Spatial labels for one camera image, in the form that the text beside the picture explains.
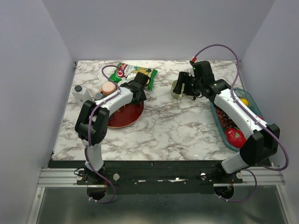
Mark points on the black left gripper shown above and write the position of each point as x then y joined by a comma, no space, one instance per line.
142,98

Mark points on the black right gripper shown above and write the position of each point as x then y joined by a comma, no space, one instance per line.
183,78

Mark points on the dark grey mug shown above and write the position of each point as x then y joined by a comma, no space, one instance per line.
98,96

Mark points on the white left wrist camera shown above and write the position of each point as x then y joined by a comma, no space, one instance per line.
129,78

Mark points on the red toy dragon fruit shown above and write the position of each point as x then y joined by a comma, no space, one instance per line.
235,137

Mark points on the teal transparent fruit container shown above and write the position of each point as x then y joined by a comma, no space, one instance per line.
245,117

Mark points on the green chips bag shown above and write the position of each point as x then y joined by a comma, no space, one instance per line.
123,69

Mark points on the dark toy grapes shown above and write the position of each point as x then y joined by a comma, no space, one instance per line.
225,120

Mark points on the red round tray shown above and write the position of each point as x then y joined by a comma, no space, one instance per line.
126,115

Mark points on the pink upside-down mug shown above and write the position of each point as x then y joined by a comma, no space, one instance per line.
108,88

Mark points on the yellow toy lemon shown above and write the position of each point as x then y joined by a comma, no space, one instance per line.
245,101

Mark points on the white bottle grey cap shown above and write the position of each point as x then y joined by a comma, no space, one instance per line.
81,94

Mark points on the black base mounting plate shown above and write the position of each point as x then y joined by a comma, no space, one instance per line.
152,177

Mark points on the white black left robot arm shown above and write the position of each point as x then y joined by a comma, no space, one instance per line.
92,124

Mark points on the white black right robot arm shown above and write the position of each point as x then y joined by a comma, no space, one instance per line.
260,136

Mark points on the cream mug with black rim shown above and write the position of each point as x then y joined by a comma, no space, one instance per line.
191,95

